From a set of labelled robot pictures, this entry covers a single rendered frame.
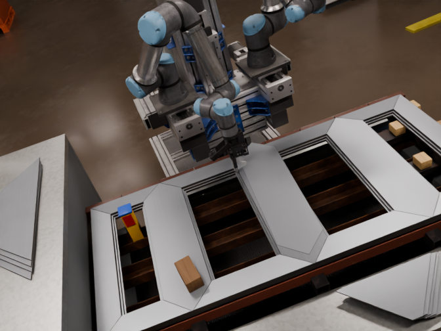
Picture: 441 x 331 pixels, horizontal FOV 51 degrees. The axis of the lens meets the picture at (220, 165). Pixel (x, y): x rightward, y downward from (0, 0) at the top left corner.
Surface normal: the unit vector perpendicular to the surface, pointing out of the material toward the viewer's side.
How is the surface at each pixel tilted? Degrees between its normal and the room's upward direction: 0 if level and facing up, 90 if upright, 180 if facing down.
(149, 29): 85
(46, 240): 0
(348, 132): 0
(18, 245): 0
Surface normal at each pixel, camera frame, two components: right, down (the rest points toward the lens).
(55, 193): -0.24, -0.76
